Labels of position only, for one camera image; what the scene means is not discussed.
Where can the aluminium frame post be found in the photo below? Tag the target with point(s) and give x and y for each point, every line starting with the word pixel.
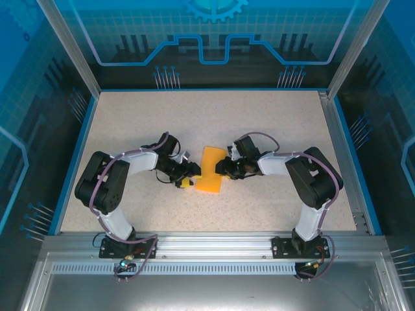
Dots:
pixel 69 48
pixel 358 45

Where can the blue table edge strip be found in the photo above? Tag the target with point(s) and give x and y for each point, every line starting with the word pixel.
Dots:
pixel 73 165
pixel 358 165

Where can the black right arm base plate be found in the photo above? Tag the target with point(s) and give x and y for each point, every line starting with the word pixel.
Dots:
pixel 280 247

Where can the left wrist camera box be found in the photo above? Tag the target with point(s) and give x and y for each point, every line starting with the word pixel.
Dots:
pixel 184 156

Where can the blue gear print panel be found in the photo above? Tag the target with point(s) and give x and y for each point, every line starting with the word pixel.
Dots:
pixel 210 29

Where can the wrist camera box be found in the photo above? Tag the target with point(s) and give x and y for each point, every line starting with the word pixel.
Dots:
pixel 184 156
pixel 233 151

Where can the aluminium mounting beam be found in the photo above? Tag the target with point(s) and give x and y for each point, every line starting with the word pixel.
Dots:
pixel 214 243

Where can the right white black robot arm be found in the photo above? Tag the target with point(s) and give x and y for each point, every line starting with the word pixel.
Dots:
pixel 314 181

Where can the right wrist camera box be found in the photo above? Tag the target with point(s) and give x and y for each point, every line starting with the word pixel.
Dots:
pixel 233 151

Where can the blue grid print panel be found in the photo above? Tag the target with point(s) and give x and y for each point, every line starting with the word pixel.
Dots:
pixel 29 129
pixel 392 145

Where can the steel sheet tray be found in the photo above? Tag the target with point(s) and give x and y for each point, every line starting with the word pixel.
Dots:
pixel 207 291

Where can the aluminium side rail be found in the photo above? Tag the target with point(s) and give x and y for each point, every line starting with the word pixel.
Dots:
pixel 343 162

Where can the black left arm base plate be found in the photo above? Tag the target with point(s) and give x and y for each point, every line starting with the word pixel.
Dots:
pixel 146 251

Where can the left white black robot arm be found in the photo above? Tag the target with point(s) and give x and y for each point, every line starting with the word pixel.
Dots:
pixel 100 184

